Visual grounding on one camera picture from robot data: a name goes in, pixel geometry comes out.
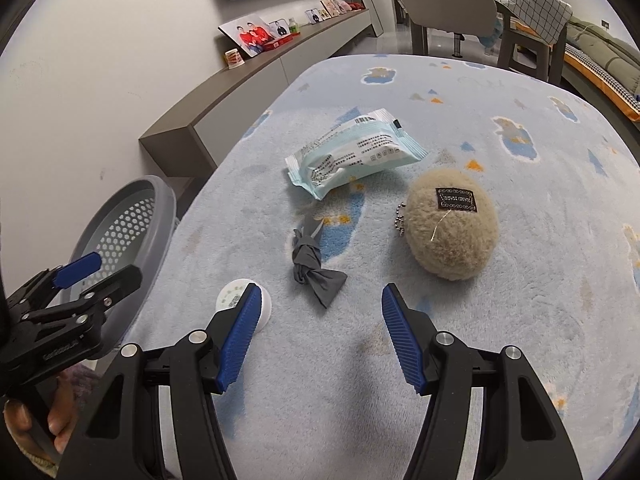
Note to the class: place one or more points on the grey perforated trash basket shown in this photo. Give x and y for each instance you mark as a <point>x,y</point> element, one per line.
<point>135,227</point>

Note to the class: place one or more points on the light blue patterned table cover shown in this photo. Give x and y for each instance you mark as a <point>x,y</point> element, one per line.
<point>504,208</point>

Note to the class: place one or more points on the red flat box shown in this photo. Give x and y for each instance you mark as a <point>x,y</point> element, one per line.
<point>279,42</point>

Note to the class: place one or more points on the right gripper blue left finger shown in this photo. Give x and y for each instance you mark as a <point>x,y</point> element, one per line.
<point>118,434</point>

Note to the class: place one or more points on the grey round back chair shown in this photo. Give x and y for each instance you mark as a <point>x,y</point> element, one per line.
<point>460,17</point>

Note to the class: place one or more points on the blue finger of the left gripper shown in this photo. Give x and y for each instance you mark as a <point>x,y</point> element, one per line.
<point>76,271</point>
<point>37,293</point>

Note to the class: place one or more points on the red striped paper cup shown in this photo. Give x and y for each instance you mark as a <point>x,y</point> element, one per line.
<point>233,58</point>

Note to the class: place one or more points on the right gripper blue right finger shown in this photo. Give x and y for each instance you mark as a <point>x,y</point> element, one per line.
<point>521,434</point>

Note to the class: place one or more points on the green small bottle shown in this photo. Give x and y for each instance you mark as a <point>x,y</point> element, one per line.
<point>293,26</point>

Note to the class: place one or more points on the family photo frame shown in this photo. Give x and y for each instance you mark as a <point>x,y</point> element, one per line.
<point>249,32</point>

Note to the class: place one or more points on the beige plush ball keychain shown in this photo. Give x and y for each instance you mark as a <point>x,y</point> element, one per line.
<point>450,224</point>

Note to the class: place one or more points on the person's left hand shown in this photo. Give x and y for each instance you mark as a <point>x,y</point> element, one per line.
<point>62,420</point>

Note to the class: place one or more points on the light blue wipes packet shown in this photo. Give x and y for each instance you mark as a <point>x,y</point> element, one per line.
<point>362,146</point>

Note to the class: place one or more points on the grey knotted cloth scrap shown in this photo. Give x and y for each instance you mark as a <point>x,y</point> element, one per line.
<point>306,259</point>

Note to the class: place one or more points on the green quilted sofa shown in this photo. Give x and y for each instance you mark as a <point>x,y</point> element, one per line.
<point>610,64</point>

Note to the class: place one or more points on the long floating tv cabinet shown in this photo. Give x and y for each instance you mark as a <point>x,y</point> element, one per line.
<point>195,135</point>

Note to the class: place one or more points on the small photo frame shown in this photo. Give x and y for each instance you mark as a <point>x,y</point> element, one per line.
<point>279,28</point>

